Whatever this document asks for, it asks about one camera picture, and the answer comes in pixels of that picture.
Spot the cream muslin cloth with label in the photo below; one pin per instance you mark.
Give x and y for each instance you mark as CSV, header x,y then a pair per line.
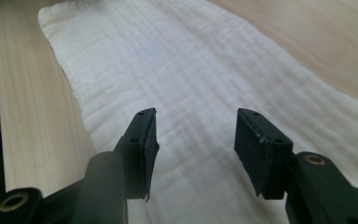
x,y
183,62

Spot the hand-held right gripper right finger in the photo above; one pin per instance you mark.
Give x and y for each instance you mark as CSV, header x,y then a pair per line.
x,y
262,155

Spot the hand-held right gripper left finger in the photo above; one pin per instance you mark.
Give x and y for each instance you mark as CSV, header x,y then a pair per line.
x,y
138,155

